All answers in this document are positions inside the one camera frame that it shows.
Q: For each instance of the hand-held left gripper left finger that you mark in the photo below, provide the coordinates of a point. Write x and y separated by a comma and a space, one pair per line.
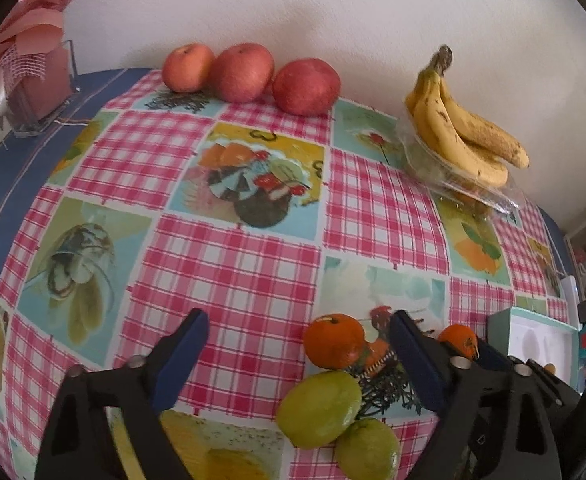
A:
183, 350

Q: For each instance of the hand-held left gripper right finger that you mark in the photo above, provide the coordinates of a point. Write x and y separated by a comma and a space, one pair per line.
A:
418, 360

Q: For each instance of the clear acrylic holder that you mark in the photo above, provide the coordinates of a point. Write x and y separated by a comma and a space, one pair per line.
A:
60, 75

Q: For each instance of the green lime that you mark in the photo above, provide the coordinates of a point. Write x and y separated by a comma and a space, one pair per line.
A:
368, 447
318, 407

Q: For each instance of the orange tangerine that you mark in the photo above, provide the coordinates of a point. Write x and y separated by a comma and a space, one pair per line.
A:
457, 339
550, 368
334, 345

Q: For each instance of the white tray with teal rim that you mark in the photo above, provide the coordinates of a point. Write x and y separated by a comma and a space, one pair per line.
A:
538, 340

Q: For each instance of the pink checkered fruit tablecloth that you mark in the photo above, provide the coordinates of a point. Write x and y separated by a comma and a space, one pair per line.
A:
253, 280

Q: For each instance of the pink paper sheets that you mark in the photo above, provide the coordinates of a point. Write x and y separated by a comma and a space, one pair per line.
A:
38, 30

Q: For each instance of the clear plastic fruit container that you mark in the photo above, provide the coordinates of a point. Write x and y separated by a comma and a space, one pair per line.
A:
493, 200

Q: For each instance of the yellow banana bunch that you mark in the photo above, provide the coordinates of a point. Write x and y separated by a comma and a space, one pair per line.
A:
473, 135

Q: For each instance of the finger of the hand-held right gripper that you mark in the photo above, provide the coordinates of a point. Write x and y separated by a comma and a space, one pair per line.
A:
493, 357
555, 385

